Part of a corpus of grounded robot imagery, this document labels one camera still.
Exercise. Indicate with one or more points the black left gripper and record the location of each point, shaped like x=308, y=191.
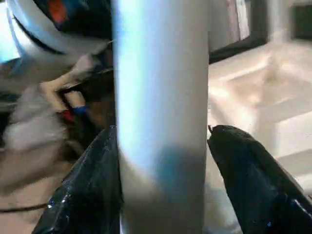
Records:
x=83, y=17

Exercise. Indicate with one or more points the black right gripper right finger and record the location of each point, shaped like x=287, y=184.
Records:
x=256, y=182

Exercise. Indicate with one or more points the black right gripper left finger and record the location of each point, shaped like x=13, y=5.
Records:
x=92, y=190

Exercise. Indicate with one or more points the white plastic table leg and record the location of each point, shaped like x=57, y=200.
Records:
x=161, y=97

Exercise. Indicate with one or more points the white plastic table top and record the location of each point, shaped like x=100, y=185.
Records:
x=263, y=97

